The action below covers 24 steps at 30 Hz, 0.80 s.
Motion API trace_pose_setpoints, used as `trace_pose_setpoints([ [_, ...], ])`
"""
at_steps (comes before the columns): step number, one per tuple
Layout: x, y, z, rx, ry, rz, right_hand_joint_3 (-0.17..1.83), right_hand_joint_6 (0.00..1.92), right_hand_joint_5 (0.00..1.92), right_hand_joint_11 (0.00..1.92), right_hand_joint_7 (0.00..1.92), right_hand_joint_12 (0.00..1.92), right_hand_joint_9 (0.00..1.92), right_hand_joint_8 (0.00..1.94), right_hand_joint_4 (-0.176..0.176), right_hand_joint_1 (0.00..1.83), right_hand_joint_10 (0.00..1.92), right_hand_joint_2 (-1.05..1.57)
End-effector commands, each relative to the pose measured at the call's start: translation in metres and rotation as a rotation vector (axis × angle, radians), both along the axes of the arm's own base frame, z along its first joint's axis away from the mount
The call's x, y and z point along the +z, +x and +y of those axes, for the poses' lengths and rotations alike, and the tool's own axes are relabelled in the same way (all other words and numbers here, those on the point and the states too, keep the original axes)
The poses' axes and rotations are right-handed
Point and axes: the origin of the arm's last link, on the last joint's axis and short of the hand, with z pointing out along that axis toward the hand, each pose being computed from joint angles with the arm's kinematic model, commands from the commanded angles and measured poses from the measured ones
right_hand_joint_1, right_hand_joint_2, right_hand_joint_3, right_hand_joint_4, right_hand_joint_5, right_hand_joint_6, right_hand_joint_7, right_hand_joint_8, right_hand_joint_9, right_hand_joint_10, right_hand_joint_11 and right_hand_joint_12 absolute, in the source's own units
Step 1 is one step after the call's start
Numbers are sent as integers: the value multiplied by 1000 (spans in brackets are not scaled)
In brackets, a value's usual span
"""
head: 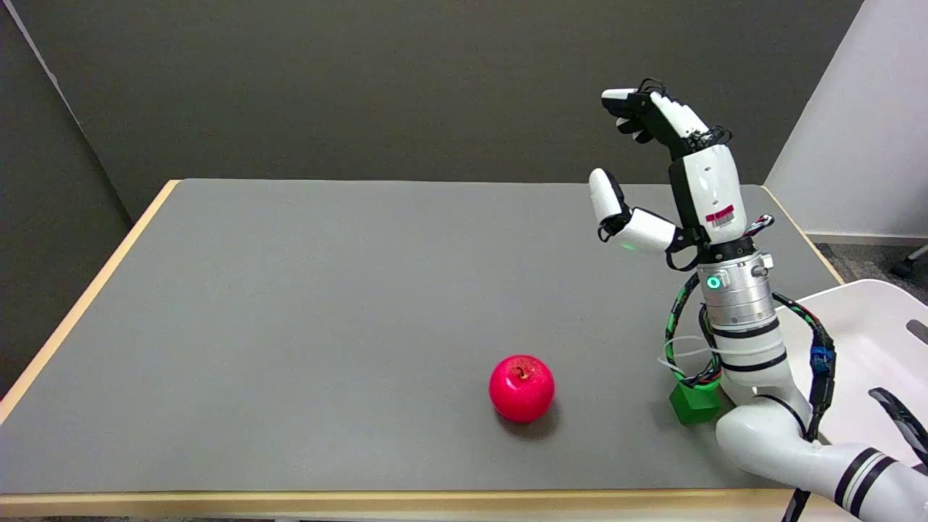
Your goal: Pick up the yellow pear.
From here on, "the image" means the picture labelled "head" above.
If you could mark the red apple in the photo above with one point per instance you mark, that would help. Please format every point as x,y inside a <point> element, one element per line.
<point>521,388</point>

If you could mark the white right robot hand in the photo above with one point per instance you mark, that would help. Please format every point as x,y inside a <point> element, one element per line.
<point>714,190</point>

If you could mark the green cube block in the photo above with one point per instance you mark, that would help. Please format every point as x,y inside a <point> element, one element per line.
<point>692,404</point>

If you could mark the white plastic bin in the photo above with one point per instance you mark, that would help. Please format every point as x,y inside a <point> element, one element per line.
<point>866,362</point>

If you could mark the black stand foot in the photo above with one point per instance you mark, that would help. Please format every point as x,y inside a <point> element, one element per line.
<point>910,264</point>

